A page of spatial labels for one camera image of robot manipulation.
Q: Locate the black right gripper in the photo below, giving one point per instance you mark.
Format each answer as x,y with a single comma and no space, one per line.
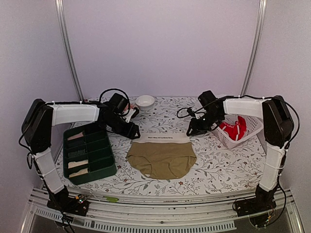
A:
197,129

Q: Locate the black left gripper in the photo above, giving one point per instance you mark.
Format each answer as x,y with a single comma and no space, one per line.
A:
130,132

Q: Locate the khaki tan underwear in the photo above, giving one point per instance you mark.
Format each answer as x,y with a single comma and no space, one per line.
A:
162,156

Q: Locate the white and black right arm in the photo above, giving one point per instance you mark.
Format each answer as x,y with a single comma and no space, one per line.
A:
279,130

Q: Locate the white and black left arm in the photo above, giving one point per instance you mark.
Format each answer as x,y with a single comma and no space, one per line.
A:
37,133

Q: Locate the beige rolled underwear top slot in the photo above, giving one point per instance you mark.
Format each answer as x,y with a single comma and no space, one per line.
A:
76,136

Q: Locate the grey striped rolled underwear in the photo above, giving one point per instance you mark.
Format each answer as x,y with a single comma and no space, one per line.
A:
76,153

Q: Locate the cream rolled underwear front slot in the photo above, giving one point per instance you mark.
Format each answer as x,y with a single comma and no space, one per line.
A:
79,173

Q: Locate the cream rolled underwear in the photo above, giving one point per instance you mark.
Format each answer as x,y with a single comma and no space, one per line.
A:
78,164

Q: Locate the red garment with white print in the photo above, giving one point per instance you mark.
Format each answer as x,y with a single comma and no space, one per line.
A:
236,131

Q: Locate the white ceramic bowl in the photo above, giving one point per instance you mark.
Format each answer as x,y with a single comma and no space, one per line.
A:
145,102

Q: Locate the dark green divided organizer tray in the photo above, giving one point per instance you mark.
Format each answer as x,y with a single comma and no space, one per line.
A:
101,160

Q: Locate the white plastic laundry basket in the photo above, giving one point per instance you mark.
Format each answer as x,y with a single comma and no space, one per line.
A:
254,126

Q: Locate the floral patterned table mat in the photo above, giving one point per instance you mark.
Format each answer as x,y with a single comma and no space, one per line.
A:
217,168

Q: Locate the green tape scrap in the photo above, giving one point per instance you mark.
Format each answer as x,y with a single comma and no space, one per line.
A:
111,199

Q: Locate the left aluminium frame post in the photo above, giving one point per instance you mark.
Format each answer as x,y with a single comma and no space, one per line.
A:
65,37

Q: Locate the aluminium frame post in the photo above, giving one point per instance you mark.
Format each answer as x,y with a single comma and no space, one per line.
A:
255,46
65,37

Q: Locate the aluminium front rail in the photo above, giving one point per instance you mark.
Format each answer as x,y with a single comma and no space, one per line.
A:
210,213

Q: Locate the right aluminium frame post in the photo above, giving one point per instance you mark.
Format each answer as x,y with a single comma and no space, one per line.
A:
255,46

